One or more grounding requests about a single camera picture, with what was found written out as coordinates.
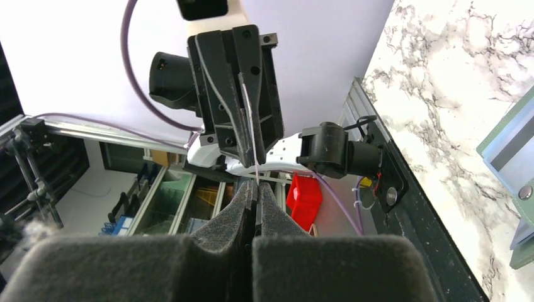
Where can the silver VIP credit card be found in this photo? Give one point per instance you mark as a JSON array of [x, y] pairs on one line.
[[250, 124]]

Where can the red plastic bin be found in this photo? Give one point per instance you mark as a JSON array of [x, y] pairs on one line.
[[304, 200]]

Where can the green card holder wallet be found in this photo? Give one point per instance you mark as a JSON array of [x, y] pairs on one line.
[[508, 153]]

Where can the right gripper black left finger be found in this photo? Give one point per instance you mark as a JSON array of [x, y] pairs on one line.
[[209, 265]]

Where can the black metal base rail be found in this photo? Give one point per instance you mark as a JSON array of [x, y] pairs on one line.
[[402, 207]]

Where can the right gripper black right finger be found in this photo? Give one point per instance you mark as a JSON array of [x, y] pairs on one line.
[[290, 265]]

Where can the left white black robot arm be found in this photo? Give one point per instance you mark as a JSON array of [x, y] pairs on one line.
[[325, 149]]

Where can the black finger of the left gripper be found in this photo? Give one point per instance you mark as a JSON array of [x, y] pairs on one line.
[[255, 61], [217, 93]]

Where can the aluminium frame rail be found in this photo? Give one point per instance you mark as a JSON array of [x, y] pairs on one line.
[[103, 131]]

